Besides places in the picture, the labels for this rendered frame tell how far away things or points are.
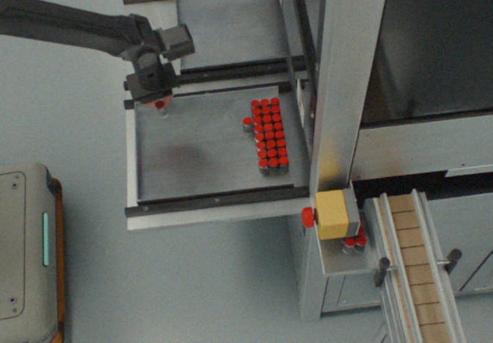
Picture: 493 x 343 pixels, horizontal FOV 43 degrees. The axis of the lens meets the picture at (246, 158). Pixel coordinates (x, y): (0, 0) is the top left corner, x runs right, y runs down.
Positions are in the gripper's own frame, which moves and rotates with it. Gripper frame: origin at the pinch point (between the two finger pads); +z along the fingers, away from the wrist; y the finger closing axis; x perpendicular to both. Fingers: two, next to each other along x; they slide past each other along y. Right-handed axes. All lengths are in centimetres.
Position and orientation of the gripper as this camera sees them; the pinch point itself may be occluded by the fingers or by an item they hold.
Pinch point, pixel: (160, 104)
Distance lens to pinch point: 139.5
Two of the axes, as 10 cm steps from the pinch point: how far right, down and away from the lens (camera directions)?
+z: 0.6, 4.9, 8.7
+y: 9.4, -3.2, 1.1
